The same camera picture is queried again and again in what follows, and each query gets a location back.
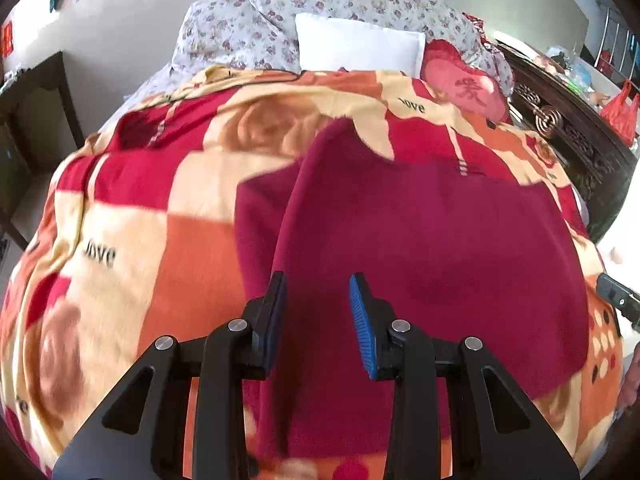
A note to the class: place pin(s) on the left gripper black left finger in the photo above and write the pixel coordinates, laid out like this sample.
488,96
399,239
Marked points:
139,428

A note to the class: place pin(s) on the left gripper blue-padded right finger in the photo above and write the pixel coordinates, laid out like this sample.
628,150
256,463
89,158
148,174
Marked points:
496,432

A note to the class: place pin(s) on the dark red fleece garment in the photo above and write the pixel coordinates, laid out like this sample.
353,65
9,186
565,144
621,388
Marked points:
454,254

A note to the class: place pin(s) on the person's right hand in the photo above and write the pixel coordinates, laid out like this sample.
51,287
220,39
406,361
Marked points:
629,390

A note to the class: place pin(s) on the carved dark wooden headboard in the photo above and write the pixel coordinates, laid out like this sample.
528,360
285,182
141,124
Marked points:
594,158

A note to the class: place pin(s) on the red plastic bag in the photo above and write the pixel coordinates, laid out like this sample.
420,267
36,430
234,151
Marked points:
621,116

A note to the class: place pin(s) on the orange red patterned blanket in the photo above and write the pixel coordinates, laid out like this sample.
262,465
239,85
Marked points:
137,241

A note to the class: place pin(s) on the metal rack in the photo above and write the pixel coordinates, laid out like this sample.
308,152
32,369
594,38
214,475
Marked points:
617,54

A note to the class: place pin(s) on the red heart-shaped cushion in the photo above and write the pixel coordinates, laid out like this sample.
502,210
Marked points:
468,88

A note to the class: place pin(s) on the dark wooden side table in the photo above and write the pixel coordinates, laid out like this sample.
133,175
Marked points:
39,127

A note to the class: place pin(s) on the white pillow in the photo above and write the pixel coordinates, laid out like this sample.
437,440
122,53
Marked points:
335,43

